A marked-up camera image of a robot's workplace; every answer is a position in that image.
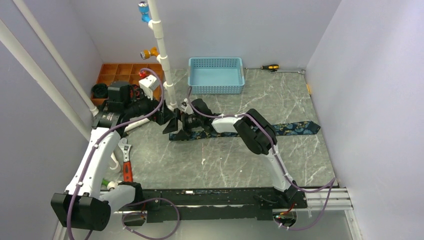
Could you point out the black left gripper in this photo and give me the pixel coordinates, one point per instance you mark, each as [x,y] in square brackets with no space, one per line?
[161,116]

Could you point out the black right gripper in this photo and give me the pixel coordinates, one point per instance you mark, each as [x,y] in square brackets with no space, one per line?
[173,125]

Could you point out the dark blue patterned tie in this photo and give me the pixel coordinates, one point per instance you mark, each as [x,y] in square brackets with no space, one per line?
[281,129]

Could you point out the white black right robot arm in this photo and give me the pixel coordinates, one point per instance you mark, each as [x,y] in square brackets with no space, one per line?
[256,132]

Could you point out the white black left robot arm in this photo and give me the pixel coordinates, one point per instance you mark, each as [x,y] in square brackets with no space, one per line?
[81,205]

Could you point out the rolled dark green tie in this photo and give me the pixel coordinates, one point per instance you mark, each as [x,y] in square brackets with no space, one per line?
[100,91]

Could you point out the orange wooden compartment tray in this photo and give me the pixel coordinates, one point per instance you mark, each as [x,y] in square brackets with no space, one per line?
[126,72]

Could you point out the orange valve nozzle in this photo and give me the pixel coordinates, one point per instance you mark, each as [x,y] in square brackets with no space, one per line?
[149,53]

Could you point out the light blue plastic basket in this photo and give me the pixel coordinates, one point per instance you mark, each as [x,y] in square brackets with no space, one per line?
[216,75]

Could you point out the white vertical PVC pipe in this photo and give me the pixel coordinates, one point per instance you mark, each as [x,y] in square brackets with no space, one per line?
[156,25]

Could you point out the green valve nozzle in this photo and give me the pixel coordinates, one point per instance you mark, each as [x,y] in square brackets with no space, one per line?
[105,183]

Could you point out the blue valve nozzle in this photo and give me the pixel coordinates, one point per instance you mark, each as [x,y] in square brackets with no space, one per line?
[144,10]

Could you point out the white diagonal PVC pipe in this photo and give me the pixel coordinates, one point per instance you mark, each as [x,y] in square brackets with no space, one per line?
[49,41]

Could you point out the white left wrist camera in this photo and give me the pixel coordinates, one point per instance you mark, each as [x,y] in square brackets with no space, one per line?
[148,83]

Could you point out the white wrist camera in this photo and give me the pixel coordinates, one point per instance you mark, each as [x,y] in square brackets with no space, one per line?
[148,83]
[187,109]

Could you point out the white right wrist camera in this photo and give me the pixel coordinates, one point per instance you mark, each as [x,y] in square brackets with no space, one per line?
[187,109]

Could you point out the red handled adjustable wrench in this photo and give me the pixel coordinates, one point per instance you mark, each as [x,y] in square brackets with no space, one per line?
[125,147]

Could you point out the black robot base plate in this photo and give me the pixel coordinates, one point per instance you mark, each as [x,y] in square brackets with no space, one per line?
[259,203]

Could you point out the yellow black screwdriver at wall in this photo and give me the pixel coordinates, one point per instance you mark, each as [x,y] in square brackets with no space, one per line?
[271,67]

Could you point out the silver spanner at wall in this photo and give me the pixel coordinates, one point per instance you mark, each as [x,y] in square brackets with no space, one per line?
[297,71]

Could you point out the aluminium rail frame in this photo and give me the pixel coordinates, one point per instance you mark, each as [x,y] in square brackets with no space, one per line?
[327,199]

